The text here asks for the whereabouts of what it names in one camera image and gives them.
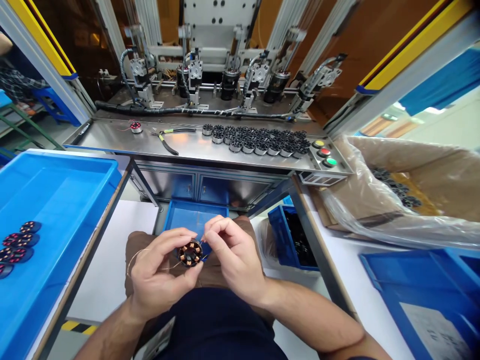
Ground person's left hand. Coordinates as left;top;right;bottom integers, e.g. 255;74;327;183
128;226;206;323

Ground person's right hand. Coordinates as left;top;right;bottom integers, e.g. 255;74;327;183
200;214;272;308

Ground thin copper wire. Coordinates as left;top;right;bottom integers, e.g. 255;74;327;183
128;230;211;280

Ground copper wound motor stator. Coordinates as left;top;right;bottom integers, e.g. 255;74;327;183
176;241;205;268

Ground clear bag round crate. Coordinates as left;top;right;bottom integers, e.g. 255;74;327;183
257;217;280;272

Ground blue plastic crate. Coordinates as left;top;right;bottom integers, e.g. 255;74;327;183
267;204;320;272

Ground heap of black parts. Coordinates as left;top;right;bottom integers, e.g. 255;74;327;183
281;209;319;268

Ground person's body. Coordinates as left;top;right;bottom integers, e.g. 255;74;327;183
134;286;290;360

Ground small blue plastic tray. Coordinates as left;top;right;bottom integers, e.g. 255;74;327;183
163;197;230;245

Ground steel cabinet with blue doors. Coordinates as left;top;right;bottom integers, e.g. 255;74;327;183
129;159;298;219

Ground large blue plastic tray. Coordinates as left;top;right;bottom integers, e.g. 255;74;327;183
0;149;123;360

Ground group of empty silver stators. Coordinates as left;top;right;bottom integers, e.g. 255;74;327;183
201;123;312;160

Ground row of red wound stators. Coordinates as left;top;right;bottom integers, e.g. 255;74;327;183
0;221;43;280

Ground clear plastic liner bag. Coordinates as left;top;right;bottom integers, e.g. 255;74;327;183
318;134;480;251

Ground black marker pen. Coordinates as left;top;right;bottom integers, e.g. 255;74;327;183
76;121;92;146

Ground pile of black stator cores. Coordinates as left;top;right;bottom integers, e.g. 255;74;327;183
369;167;424;209

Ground blue bin with white label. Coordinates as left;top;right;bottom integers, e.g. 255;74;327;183
358;247;480;360

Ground coil winding machine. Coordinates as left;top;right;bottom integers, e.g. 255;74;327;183
88;0;363;127

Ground blue plastic stool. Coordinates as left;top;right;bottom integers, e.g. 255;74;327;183
31;86;82;127

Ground cardboard box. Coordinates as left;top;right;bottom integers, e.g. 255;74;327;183
307;135;480;241

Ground yellow safety light curtain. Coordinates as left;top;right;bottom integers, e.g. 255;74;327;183
354;0;474;95
6;0;80;83

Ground black handled pliers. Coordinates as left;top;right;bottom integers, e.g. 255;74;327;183
150;126;197;157

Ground single stator with red wire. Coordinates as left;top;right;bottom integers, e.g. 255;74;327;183
116;119;151;135

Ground black corrugated cable hose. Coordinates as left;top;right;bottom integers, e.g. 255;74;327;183
94;99;301;123

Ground green metal frame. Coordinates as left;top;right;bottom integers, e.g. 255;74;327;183
0;101;65;153

